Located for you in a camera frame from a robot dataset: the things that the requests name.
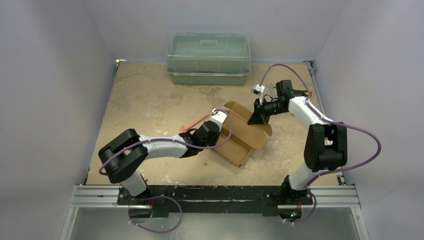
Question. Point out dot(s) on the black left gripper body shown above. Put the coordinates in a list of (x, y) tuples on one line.
[(217, 136)]

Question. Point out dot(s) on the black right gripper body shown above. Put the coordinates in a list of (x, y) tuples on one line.
[(261, 110)]

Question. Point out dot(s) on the brown cardboard box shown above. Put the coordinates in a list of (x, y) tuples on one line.
[(244, 137)]

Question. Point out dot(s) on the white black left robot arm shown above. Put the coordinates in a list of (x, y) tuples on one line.
[(122, 156)]

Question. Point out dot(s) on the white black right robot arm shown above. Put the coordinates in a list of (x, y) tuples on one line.
[(326, 143)]

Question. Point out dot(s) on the silver open-end wrench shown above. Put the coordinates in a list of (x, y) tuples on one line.
[(271, 88)]

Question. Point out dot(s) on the green clear-lid plastic toolbox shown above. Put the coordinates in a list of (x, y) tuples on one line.
[(206, 58)]

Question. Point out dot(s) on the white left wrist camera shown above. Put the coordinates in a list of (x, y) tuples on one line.
[(218, 117)]

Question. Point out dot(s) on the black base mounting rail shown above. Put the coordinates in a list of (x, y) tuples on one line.
[(172, 206)]

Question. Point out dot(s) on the aluminium frame extrusion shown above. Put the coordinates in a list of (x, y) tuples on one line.
[(112, 196)]

